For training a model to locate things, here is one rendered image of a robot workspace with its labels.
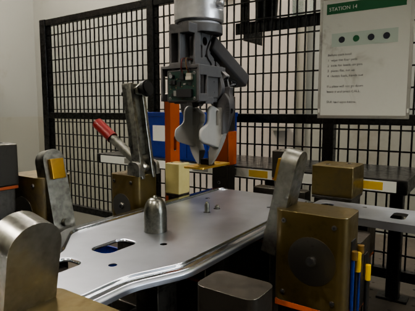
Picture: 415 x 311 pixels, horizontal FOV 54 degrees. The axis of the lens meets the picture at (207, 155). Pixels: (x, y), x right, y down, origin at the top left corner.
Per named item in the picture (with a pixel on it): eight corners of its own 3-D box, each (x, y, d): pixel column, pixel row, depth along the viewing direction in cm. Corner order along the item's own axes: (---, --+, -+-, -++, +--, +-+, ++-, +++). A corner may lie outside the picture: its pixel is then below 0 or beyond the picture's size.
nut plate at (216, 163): (202, 170, 62) (202, 161, 62) (182, 168, 64) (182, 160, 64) (230, 164, 69) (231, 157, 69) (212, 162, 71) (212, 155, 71)
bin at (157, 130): (199, 161, 108) (199, 112, 107) (130, 153, 129) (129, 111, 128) (239, 157, 120) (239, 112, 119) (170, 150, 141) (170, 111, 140)
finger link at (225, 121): (204, 134, 65) (201, 79, 64) (210, 134, 66) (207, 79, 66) (230, 133, 62) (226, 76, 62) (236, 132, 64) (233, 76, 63)
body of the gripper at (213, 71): (159, 106, 62) (158, 23, 61) (193, 106, 69) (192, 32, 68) (201, 106, 58) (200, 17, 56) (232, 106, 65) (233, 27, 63)
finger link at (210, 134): (191, 168, 62) (188, 106, 61) (213, 163, 67) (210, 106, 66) (208, 168, 60) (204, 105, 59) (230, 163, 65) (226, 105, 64)
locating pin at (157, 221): (156, 247, 55) (155, 199, 55) (139, 242, 57) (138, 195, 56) (171, 240, 58) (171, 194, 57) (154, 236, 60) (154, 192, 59)
